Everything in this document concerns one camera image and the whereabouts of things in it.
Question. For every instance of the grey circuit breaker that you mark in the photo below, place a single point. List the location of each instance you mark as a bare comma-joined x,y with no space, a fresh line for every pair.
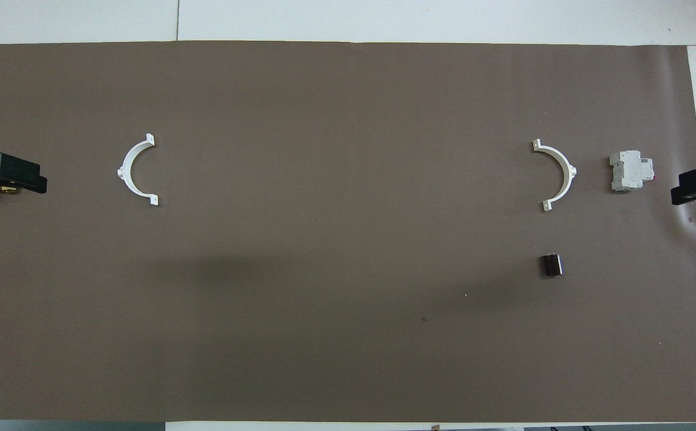
626,170

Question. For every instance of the brown table mat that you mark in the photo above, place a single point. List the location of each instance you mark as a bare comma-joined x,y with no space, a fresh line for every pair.
324,329

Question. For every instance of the small dark brown cylinder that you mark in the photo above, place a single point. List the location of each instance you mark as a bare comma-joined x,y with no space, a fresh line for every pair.
552,266

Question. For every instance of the white half pipe clamp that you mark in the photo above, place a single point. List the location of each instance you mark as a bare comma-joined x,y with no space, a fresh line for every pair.
125,167
569,173

